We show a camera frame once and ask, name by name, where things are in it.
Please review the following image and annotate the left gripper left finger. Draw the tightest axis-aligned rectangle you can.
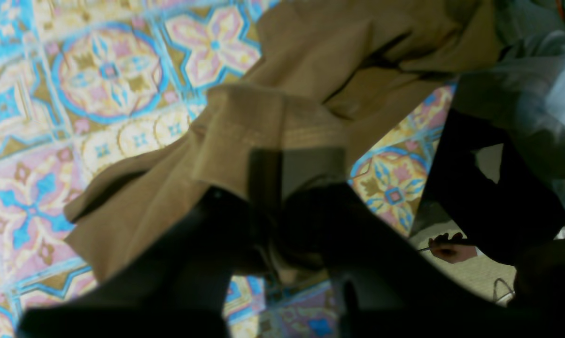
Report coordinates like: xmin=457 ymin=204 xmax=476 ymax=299
xmin=17 ymin=149 xmax=283 ymax=338

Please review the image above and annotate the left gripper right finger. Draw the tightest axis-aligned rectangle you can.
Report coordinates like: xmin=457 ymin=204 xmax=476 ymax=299
xmin=280 ymin=148 xmax=565 ymax=338

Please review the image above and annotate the brown t-shirt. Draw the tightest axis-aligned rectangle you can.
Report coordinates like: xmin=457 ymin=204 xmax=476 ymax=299
xmin=64 ymin=0 xmax=500 ymax=282

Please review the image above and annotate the person's hand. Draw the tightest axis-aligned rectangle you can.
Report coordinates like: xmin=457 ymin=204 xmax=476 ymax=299
xmin=428 ymin=232 xmax=479 ymax=264

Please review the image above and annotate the person in dark clothes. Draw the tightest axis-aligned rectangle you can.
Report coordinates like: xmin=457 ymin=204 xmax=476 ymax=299
xmin=423 ymin=0 xmax=565 ymax=310

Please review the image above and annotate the patterned tablecloth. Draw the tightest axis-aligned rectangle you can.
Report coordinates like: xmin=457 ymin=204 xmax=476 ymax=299
xmin=0 ymin=0 xmax=277 ymax=338

